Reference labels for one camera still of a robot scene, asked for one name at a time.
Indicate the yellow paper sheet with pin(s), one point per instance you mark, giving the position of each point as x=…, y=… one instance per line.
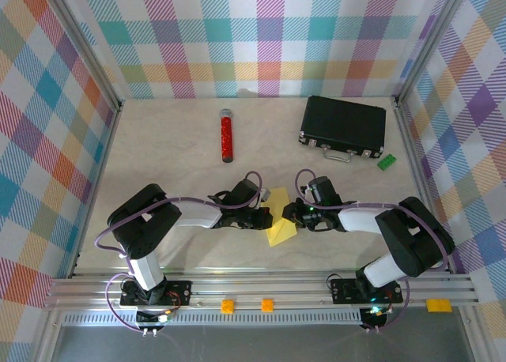
x=282, y=233

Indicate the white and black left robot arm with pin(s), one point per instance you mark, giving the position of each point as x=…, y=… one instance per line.
x=197, y=216

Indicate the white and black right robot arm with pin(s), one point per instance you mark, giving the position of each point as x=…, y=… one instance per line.
x=363, y=219

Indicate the small orange toy brick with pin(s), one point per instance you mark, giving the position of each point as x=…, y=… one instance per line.
x=227, y=306
x=267, y=305

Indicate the red glitter tube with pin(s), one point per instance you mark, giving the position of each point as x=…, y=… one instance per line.
x=226, y=136

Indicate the green toy brick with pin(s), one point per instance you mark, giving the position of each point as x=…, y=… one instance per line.
x=386, y=162

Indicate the black controller board green light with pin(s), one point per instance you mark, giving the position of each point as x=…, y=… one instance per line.
x=373, y=316
x=148, y=316

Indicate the wide orange toy brick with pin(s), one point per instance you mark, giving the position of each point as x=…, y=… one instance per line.
x=439, y=305

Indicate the aluminium mounting rail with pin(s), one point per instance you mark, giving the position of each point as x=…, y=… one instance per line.
x=276, y=287

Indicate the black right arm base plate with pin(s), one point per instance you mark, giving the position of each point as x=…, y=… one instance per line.
x=340, y=291

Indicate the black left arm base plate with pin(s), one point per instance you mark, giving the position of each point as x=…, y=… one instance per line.
x=182, y=291

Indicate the aluminium table edge rail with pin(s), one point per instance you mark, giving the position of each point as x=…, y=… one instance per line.
x=98, y=188
x=418, y=180

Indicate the aluminium lower frame post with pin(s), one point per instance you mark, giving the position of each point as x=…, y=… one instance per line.
x=476, y=338
x=45, y=338

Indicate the aluminium upright frame post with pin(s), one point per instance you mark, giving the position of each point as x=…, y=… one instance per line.
x=83, y=42
x=430, y=42

